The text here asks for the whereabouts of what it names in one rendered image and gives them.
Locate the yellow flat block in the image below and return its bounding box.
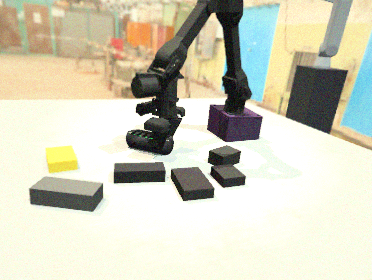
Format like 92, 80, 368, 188
46, 146, 78, 174

